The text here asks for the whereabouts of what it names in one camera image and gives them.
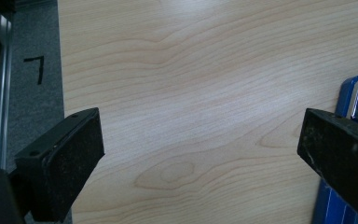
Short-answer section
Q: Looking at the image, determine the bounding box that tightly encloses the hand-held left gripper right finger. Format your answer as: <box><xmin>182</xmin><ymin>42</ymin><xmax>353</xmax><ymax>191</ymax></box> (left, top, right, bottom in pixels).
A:
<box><xmin>296</xmin><ymin>107</ymin><xmax>358</xmax><ymax>224</ymax></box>

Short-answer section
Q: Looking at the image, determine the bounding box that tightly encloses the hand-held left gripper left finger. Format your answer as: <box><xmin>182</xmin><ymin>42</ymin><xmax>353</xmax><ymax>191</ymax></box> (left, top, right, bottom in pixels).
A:
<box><xmin>13</xmin><ymin>107</ymin><xmax>106</xmax><ymax>223</ymax></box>

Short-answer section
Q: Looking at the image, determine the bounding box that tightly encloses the blue stapler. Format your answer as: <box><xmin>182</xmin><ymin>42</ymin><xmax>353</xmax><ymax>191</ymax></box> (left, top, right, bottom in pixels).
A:
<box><xmin>310</xmin><ymin>73</ymin><xmax>358</xmax><ymax>224</ymax></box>

